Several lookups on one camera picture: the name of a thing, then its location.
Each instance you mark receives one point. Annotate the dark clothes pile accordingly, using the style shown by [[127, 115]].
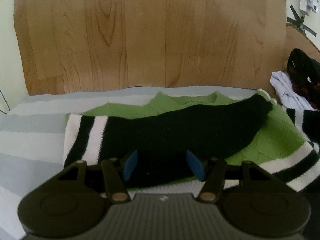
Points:
[[304, 75]]

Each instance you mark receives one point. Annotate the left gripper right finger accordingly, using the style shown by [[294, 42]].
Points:
[[212, 173]]

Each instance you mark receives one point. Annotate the white crumpled garment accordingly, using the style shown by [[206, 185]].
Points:
[[282, 84]]

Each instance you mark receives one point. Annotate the green black striped sweater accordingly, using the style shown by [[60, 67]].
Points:
[[172, 138]]

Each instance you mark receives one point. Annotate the black tape on wall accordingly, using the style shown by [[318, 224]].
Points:
[[298, 22]]

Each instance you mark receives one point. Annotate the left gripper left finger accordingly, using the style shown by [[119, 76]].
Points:
[[116, 172]]

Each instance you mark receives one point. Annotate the wooden headboard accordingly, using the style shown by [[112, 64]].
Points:
[[70, 46]]

